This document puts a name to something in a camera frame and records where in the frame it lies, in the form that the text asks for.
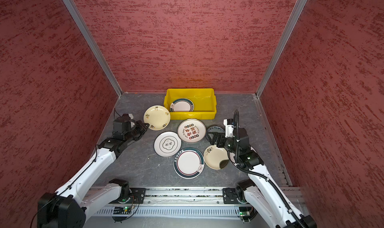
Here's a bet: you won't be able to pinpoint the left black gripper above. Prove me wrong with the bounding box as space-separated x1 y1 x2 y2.
124 120 150 143

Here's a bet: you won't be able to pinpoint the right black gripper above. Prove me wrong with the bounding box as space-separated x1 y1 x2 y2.
206 132 240 155

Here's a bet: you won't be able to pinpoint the cream plate small flowers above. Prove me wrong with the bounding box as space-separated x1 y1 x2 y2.
144 105 171 131

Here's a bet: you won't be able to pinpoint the white plate green red rim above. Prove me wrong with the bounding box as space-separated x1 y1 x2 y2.
170 98 194 112

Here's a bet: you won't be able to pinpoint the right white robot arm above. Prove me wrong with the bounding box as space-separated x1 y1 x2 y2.
206 127 317 228

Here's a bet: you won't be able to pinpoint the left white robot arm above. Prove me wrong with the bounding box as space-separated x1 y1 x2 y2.
35 114 150 228

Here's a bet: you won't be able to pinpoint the yellow plastic bin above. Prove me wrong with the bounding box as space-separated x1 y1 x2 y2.
164 88 217 121

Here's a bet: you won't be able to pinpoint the small teal patterned plate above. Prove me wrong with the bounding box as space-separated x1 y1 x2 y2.
206 125 225 134

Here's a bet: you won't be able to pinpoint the cream plate dark brush mark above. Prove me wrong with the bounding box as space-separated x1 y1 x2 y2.
204 145 229 170

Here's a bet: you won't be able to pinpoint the white plate red characters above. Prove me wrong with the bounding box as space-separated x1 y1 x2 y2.
177 119 207 144

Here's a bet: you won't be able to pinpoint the white plate quatrefoil outline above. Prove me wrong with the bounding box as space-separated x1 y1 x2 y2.
154 132 182 158

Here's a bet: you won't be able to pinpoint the large white plate green rim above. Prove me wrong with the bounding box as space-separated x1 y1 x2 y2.
174 148 205 179

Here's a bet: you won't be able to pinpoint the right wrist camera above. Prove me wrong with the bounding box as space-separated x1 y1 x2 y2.
224 119 239 139

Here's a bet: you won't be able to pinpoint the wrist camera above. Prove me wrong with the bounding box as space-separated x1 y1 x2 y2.
122 113 134 120
224 119 239 139

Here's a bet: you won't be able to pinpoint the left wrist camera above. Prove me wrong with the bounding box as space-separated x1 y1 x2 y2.
122 113 134 120

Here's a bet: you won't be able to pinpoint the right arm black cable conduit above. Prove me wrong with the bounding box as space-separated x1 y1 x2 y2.
227 109 310 228

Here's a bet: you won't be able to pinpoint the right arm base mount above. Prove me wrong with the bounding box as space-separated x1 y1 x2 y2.
222 187 248 205

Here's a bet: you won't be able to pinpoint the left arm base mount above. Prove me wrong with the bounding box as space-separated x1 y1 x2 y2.
117 188 147 204

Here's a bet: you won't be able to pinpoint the aluminium mounting rail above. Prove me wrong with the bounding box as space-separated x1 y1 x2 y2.
85 187 258 217

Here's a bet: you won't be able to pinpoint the left aluminium corner post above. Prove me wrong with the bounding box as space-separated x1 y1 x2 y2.
62 0 124 97

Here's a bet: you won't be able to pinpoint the aluminium corner post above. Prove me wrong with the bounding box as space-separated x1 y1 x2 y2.
256 0 308 98
62 0 124 97

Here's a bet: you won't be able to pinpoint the right aluminium corner post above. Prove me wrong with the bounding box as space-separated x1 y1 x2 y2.
256 0 308 98

